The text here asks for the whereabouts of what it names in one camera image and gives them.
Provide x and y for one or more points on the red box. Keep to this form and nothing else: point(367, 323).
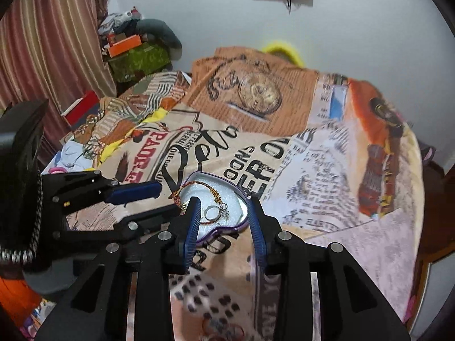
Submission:
point(83, 108)

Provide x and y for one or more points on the pocket watch print pillow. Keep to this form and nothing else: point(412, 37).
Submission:
point(248, 85)

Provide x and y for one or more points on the thin orange bangle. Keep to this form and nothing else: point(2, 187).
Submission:
point(234, 331)

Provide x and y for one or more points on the wooden bed frame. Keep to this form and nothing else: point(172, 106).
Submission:
point(433, 227)

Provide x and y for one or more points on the pile of clothes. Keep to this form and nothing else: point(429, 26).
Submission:
point(117, 23)

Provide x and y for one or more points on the green patterned bag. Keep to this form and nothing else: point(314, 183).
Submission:
point(138, 60)

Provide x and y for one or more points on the grey garment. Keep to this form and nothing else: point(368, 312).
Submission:
point(160, 32)

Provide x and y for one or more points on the striped brown patchwork cloth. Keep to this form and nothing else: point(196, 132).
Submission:
point(142, 96)

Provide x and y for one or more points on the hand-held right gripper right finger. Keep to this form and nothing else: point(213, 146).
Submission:
point(257, 234)

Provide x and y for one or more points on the striped brown curtain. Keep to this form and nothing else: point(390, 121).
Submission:
point(53, 42)

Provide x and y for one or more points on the purple heart-shaped tin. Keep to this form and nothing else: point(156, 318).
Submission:
point(234, 199)

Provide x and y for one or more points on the pink plastic item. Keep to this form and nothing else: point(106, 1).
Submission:
point(57, 169)

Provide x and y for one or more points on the yellow cloth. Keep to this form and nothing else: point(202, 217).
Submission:
point(113, 145)

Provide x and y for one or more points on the light blue white cloth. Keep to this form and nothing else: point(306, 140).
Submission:
point(76, 156)

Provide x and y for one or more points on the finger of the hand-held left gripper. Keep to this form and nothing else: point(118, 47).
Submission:
point(149, 220)
point(135, 191)

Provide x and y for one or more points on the newspaper print blanket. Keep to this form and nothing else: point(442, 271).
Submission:
point(320, 170)

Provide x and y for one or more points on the orange cloth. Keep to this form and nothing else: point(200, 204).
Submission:
point(14, 294)

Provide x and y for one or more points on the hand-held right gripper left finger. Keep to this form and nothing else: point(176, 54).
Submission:
point(192, 234)

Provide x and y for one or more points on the orange box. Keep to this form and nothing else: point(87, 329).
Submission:
point(124, 45)

